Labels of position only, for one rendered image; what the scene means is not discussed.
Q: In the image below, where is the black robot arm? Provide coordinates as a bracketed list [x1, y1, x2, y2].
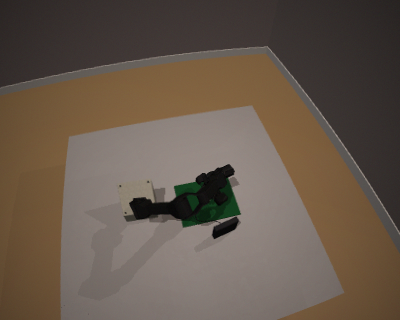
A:
[129, 164, 235, 220]

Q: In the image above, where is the green circuit board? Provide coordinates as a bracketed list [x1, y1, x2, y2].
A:
[174, 178, 241, 228]

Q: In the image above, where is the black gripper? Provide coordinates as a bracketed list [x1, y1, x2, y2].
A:
[196, 173, 228, 206]

